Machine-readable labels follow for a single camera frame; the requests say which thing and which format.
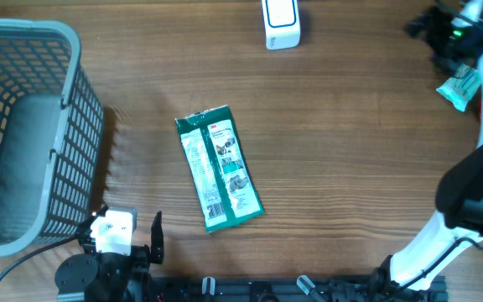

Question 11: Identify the light green wipes pack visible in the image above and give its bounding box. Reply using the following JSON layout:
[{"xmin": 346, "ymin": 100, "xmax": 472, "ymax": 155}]
[{"xmin": 436, "ymin": 64, "xmax": 482, "ymax": 112}]

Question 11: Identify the green 3M package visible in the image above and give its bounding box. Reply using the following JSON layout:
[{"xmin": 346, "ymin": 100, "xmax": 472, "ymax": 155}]
[{"xmin": 175, "ymin": 105, "xmax": 264, "ymax": 233}]

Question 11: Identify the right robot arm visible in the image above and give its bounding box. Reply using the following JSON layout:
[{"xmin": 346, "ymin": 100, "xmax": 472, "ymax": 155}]
[{"xmin": 366, "ymin": 1, "xmax": 483, "ymax": 301}]

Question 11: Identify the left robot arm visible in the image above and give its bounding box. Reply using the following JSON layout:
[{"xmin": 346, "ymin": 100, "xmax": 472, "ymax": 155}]
[{"xmin": 55, "ymin": 206, "xmax": 165, "ymax": 302}]

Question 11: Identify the white barcode scanner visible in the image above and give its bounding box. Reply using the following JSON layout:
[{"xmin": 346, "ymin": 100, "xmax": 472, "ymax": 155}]
[{"xmin": 261, "ymin": 0, "xmax": 301, "ymax": 50}]

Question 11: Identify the grey plastic shopping basket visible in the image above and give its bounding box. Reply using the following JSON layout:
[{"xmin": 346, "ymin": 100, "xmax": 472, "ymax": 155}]
[{"xmin": 0, "ymin": 19, "xmax": 105, "ymax": 257}]

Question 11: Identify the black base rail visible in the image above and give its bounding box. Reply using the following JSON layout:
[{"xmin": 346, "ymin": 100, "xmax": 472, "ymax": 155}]
[{"xmin": 156, "ymin": 275, "xmax": 449, "ymax": 302}]

